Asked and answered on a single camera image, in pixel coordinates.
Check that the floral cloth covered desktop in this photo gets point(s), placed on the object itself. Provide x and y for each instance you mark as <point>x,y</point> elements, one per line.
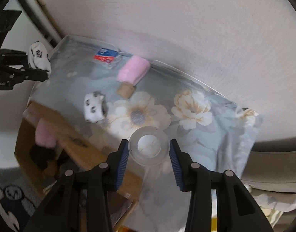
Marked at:
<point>73,60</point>

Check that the cardboard box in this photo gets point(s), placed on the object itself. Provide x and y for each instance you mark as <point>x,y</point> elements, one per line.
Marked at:
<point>73,135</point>

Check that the grey cushion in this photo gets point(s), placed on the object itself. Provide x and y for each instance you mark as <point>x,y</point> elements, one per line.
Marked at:
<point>271,164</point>

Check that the cork stopper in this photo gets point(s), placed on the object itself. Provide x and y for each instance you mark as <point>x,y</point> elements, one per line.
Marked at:
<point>125,91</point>

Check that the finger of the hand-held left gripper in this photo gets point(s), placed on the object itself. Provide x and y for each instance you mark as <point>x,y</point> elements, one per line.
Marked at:
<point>29,74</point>
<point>12,54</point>

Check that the blue and red packet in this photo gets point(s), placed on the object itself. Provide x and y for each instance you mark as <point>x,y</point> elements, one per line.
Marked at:
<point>104,55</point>

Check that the clear tape roll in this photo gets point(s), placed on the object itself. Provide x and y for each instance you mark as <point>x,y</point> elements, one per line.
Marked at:
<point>134,154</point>

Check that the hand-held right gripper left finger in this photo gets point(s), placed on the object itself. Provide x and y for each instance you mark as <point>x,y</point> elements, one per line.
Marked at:
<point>121,164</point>

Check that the white panda print sock roll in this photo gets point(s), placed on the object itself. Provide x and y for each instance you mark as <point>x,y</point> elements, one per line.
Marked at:
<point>38,58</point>
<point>92,106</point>

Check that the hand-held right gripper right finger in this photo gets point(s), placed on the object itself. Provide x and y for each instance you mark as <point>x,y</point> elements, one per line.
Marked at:
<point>175,166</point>

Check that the grey cartoon printed rug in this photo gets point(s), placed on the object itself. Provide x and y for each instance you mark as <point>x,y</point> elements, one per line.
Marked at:
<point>12,198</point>

